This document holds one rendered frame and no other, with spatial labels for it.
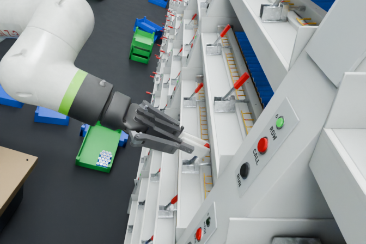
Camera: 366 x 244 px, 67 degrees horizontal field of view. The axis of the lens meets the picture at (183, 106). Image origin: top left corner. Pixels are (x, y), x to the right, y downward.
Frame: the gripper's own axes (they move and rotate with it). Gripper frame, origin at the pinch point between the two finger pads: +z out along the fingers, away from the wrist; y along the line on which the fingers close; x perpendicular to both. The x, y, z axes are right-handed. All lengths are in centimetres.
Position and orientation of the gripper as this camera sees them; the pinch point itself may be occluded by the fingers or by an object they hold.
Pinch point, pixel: (193, 145)
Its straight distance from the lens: 61.5
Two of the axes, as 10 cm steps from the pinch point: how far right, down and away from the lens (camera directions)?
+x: 5.0, -7.1, -5.0
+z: 8.7, 4.2, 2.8
